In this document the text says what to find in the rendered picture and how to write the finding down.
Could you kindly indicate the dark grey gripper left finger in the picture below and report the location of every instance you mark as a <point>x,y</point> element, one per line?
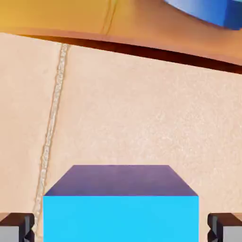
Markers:
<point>13,231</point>

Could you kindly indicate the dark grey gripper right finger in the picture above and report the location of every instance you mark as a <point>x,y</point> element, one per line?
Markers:
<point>228,231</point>

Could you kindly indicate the small light blue cube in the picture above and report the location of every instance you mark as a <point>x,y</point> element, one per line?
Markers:
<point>121,217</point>

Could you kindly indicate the large orange box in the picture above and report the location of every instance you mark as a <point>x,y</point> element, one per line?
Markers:
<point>56,17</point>

